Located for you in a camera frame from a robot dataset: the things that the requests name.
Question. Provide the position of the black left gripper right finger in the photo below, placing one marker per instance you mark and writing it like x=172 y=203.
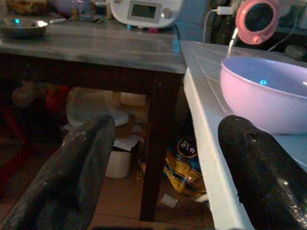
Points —
x=261 y=172

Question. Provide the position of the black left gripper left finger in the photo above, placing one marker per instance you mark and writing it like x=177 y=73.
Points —
x=72 y=165

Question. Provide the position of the white plastic box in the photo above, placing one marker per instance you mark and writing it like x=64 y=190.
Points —
x=118 y=163

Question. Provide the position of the white plastic basin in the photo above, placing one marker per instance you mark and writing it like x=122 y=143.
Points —
x=96 y=105

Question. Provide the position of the yellow blue snack bag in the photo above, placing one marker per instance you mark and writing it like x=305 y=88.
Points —
x=184 y=170

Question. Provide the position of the pink plastic bowl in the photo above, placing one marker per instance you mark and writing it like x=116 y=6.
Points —
x=259 y=95

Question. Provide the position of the white plastic table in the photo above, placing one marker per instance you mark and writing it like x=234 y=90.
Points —
x=206 y=100

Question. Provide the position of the white paper scrap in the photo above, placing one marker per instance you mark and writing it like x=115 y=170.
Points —
x=169 y=200

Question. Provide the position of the dark wooden table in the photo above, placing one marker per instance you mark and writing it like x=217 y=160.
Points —
x=108 y=48

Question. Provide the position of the steel metal bowl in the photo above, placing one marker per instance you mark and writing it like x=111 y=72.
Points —
x=21 y=28

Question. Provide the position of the pink round desk fan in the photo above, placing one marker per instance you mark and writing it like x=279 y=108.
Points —
x=257 y=20

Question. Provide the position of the lilac bowl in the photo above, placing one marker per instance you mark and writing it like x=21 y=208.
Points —
x=69 y=6

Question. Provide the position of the white rice cooker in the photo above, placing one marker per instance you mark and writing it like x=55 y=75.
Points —
x=146 y=12

